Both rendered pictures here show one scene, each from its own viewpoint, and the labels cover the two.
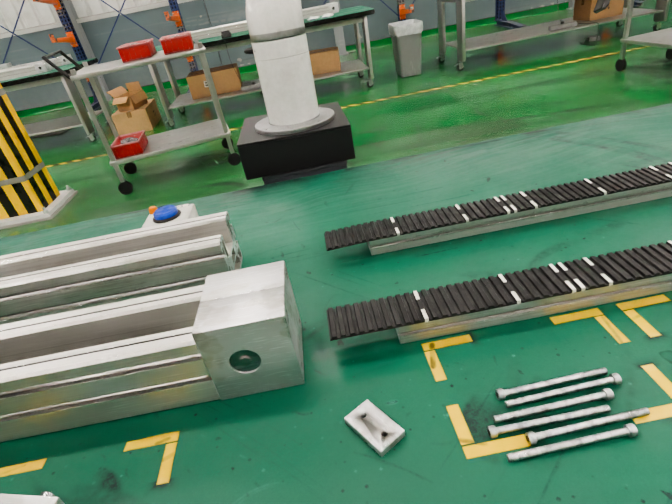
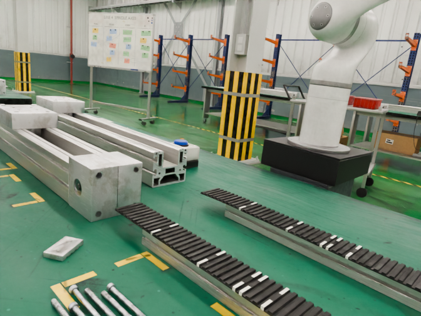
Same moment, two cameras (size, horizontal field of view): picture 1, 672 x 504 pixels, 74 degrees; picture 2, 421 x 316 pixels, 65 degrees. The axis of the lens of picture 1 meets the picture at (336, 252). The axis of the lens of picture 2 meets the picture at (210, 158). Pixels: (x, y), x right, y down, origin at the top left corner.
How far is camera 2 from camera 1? 0.46 m
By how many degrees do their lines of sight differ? 44
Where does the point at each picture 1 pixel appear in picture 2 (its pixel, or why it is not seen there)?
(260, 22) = (315, 71)
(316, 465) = (32, 239)
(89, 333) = (74, 150)
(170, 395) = (58, 186)
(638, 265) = not seen: outside the picture
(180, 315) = not seen: hidden behind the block
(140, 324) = not seen: hidden behind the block
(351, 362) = (115, 231)
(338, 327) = (126, 209)
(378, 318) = (141, 217)
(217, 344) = (72, 168)
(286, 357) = (88, 197)
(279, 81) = (311, 111)
